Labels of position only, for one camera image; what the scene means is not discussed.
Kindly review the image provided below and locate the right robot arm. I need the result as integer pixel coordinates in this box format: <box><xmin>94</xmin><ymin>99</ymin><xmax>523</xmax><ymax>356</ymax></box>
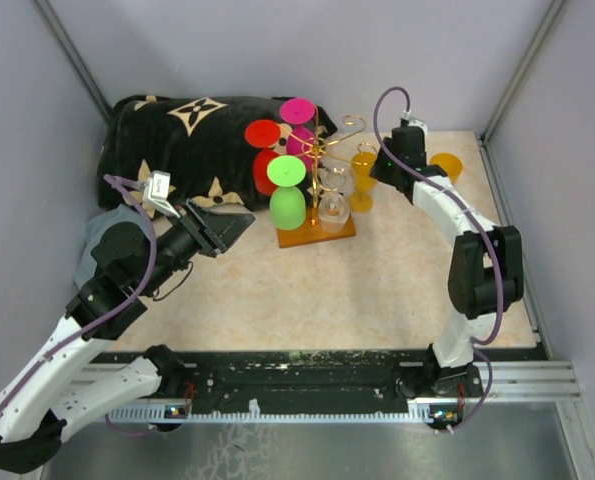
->
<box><xmin>370</xmin><ymin>121</ymin><xmax>524</xmax><ymax>398</ymax></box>

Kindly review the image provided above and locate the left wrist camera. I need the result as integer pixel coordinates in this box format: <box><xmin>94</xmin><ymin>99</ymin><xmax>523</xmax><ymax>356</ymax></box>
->
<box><xmin>140</xmin><ymin>171</ymin><xmax>179</xmax><ymax>218</ymax></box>

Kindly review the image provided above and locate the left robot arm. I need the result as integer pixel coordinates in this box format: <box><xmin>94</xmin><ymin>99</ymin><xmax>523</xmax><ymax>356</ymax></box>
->
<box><xmin>0</xmin><ymin>201</ymin><xmax>255</xmax><ymax>474</ymax></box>

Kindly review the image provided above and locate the pink plastic wine glass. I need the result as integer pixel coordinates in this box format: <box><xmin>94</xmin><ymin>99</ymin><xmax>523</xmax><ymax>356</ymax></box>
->
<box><xmin>279</xmin><ymin>98</ymin><xmax>316</xmax><ymax>156</ymax></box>

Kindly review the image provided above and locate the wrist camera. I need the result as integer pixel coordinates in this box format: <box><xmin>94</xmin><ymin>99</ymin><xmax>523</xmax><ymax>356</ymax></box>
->
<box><xmin>400</xmin><ymin>112</ymin><xmax>429</xmax><ymax>135</ymax></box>
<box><xmin>140</xmin><ymin>171</ymin><xmax>179</xmax><ymax>218</ymax></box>

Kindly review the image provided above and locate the orange wine glass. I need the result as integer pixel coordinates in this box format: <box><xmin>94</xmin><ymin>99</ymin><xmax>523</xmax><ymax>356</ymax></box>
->
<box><xmin>348</xmin><ymin>151</ymin><xmax>377</xmax><ymax>213</ymax></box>
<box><xmin>429</xmin><ymin>152</ymin><xmax>463</xmax><ymax>184</ymax></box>

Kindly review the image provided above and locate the red plastic wine glass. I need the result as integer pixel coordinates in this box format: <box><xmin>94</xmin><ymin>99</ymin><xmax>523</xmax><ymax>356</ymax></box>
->
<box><xmin>244</xmin><ymin>119</ymin><xmax>281</xmax><ymax>196</ymax></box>

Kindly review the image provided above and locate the purple cable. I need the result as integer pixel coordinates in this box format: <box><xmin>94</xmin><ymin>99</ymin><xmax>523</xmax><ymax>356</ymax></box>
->
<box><xmin>0</xmin><ymin>173</ymin><xmax>198</xmax><ymax>459</ymax></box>
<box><xmin>372</xmin><ymin>87</ymin><xmax>508</xmax><ymax>434</ymax></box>

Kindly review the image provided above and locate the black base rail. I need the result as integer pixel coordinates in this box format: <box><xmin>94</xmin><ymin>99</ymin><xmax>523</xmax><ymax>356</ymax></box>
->
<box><xmin>121</xmin><ymin>348</ymin><xmax>483</xmax><ymax>431</ymax></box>

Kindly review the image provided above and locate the clear wine glass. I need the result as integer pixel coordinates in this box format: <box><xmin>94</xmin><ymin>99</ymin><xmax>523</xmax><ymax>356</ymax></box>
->
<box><xmin>318</xmin><ymin>167</ymin><xmax>355</xmax><ymax>233</ymax></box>

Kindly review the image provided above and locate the grey cloth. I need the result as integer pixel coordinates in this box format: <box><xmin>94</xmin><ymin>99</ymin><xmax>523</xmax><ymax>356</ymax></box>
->
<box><xmin>74</xmin><ymin>205</ymin><xmax>140</xmax><ymax>289</ymax></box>

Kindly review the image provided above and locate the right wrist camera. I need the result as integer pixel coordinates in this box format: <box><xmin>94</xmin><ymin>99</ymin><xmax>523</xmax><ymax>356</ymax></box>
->
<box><xmin>400</xmin><ymin>112</ymin><xmax>429</xmax><ymax>135</ymax></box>

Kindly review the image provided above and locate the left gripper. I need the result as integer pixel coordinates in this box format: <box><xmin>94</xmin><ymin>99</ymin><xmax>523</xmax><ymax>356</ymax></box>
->
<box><xmin>137</xmin><ymin>197</ymin><xmax>256</xmax><ymax>295</ymax></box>

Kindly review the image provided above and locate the green plastic wine glass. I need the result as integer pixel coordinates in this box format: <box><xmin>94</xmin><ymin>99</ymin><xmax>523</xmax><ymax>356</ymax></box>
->
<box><xmin>267</xmin><ymin>155</ymin><xmax>307</xmax><ymax>231</ymax></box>

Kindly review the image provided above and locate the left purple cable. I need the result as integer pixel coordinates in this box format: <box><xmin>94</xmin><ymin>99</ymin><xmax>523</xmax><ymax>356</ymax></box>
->
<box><xmin>0</xmin><ymin>173</ymin><xmax>198</xmax><ymax>459</ymax></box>

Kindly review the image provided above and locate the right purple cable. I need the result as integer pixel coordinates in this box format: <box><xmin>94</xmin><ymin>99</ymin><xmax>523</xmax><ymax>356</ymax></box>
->
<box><xmin>372</xmin><ymin>87</ymin><xmax>508</xmax><ymax>434</ymax></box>

